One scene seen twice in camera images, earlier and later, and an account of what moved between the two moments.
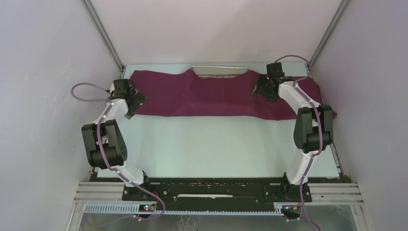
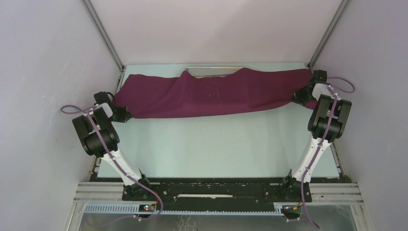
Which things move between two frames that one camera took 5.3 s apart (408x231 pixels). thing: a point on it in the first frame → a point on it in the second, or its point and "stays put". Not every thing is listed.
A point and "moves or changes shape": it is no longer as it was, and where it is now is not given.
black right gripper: [262, 79] → [298, 96]
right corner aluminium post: [328, 32] stays put
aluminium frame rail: [347, 192] stays put
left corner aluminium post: [95, 18] stays put
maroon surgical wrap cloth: [175, 92] moves or changes shape
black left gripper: [139, 98] → [124, 115]
